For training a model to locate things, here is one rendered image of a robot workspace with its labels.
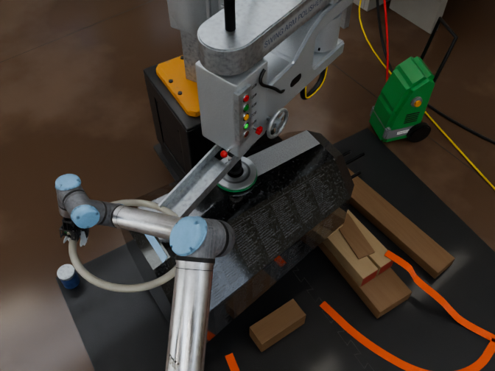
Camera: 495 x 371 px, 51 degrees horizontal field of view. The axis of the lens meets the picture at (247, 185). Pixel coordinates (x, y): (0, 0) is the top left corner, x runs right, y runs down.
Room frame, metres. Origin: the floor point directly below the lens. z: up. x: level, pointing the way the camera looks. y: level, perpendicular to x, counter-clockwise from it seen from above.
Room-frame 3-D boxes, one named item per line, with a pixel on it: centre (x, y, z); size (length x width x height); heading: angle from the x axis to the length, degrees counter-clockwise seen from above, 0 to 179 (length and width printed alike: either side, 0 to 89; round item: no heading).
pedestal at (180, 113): (2.43, 0.23, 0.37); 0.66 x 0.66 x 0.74; 31
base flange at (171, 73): (2.43, 0.23, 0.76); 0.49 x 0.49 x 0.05; 31
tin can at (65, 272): (1.46, 1.06, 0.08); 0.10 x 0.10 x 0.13
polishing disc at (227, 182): (1.64, 0.06, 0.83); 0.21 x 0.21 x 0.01
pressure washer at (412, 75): (2.72, -1.11, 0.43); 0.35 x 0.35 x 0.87; 16
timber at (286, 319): (1.15, -0.16, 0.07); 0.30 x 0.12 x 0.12; 124
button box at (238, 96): (1.51, 0.02, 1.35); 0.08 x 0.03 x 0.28; 141
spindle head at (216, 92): (1.70, 0.01, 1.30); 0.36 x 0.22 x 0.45; 141
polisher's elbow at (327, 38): (2.15, -0.35, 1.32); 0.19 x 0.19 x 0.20
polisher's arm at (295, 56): (1.93, -0.20, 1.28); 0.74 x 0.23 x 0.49; 141
